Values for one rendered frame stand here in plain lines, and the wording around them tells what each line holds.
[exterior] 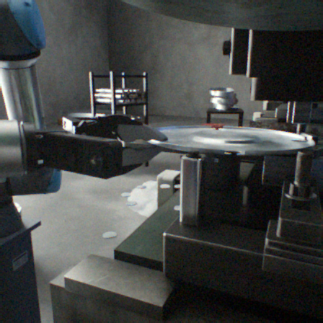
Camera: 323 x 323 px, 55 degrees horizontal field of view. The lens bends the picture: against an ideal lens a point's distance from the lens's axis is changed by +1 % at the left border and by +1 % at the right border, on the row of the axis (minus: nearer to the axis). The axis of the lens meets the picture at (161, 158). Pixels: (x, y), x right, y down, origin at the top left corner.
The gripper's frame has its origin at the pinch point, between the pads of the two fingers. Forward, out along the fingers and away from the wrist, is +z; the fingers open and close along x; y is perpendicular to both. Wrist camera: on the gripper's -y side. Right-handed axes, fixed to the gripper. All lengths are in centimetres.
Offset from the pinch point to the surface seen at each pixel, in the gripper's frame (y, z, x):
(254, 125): 103, 126, 14
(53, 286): -3.3, -17.9, 18.2
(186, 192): -11.5, -2.7, 4.3
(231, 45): -3.8, 9.1, -15.1
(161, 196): 28.9, 16.4, 21.6
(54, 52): 636, 99, -64
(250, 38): -8.0, 8.8, -15.5
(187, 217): -11.6, -2.4, 7.6
